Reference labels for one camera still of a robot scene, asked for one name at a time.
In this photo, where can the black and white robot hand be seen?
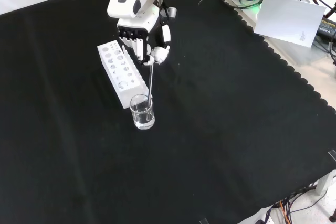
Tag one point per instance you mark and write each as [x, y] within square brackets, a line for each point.
[136, 28]

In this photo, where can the clear glass rod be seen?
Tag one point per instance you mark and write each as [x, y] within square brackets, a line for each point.
[151, 82]

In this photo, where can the white test tube rack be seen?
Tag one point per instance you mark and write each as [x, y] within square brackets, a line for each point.
[123, 87]

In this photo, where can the clear glass beaker with water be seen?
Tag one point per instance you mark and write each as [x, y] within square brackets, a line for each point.
[143, 119]

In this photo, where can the black bench cloth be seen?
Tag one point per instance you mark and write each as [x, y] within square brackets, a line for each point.
[210, 119]

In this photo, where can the pale white board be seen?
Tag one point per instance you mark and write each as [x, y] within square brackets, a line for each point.
[288, 19]

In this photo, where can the black power adapter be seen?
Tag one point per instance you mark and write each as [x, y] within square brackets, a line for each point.
[328, 27]

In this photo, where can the clear cloth clip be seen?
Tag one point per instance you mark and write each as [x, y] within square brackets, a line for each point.
[204, 221]
[332, 155]

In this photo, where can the white bench frame leg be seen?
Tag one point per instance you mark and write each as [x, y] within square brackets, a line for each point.
[325, 183]

